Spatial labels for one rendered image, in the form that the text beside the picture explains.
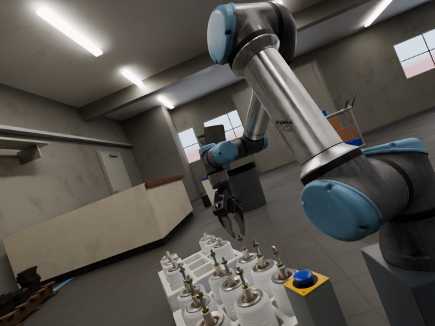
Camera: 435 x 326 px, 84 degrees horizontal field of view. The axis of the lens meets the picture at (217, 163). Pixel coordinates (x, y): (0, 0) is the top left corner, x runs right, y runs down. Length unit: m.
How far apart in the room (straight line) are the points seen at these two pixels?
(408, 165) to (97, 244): 3.23
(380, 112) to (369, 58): 1.84
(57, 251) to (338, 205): 3.55
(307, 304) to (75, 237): 3.21
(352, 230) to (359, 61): 9.59
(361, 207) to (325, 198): 0.05
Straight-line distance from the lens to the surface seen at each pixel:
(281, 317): 0.76
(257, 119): 0.78
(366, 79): 9.85
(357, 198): 0.42
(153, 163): 8.19
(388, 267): 0.61
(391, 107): 9.98
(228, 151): 0.78
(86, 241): 3.48
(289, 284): 0.59
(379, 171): 0.48
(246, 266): 0.93
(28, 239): 3.97
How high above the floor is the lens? 0.59
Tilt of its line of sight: 2 degrees up
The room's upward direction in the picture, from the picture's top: 21 degrees counter-clockwise
